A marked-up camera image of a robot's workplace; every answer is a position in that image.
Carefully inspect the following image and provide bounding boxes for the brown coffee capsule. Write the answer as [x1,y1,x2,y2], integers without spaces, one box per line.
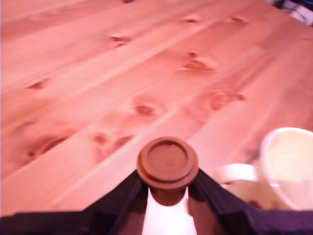
[136,136,199,207]

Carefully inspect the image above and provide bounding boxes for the white mug with winter print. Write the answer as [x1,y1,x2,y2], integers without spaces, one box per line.
[212,126,313,212]

